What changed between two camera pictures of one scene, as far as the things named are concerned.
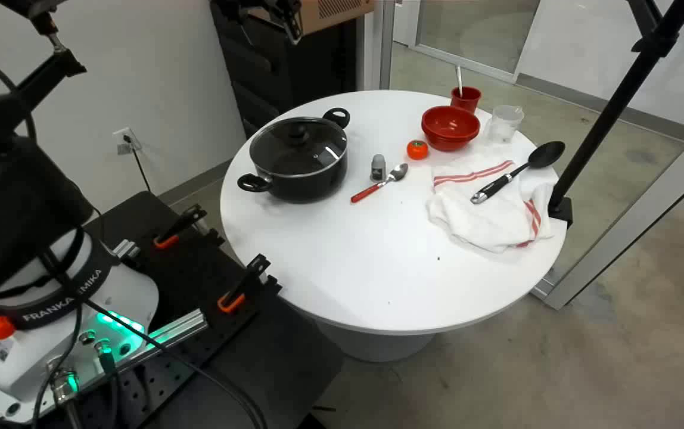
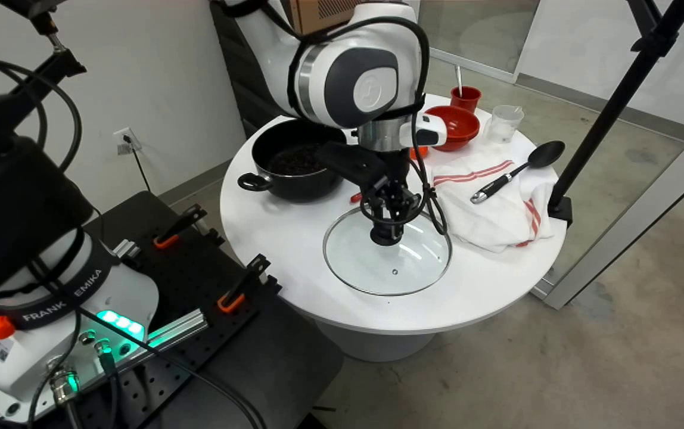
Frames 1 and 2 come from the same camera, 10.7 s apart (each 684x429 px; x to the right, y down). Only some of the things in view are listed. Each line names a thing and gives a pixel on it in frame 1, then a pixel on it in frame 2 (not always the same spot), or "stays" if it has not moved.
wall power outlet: (125, 141) stays
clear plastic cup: (503, 123) stays
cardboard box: (320, 15) stays
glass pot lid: (298, 146) → (416, 262)
